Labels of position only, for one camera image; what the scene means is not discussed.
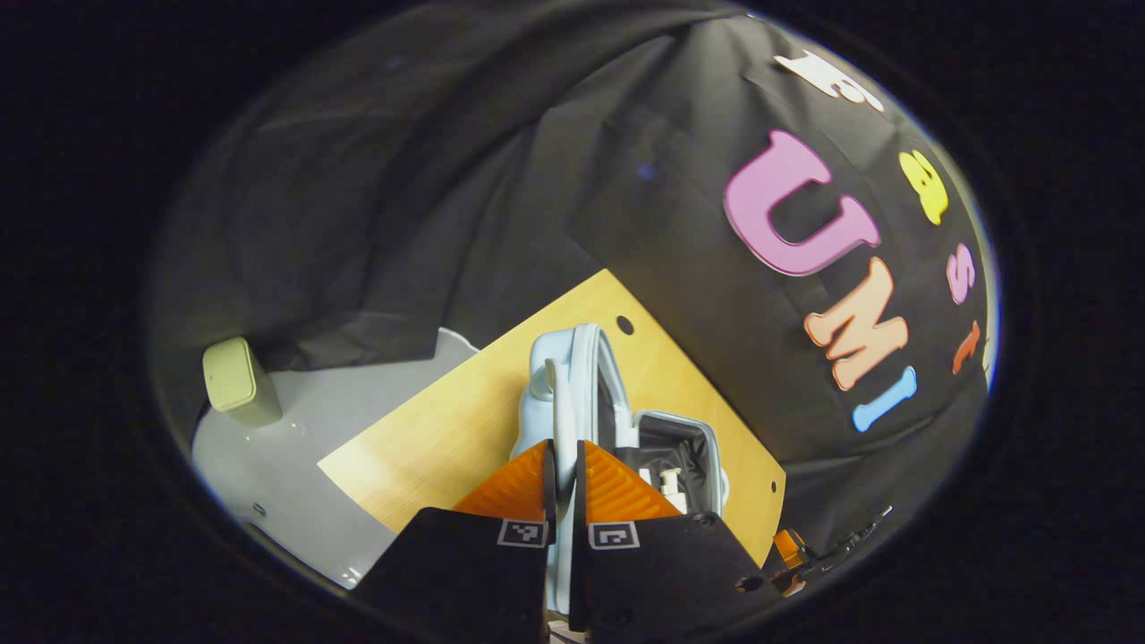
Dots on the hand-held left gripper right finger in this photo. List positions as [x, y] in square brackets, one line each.
[662, 581]

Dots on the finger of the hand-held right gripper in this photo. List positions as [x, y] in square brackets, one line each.
[789, 550]

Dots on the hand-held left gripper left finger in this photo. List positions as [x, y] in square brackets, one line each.
[456, 581]

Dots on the white pump bottle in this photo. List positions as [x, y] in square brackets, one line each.
[673, 490]

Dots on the light blue cloud-shaped suitcase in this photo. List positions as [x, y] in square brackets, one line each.
[572, 385]

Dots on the pale green box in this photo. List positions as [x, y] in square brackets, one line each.
[237, 380]

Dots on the black backdrop cloth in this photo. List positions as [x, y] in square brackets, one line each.
[501, 152]

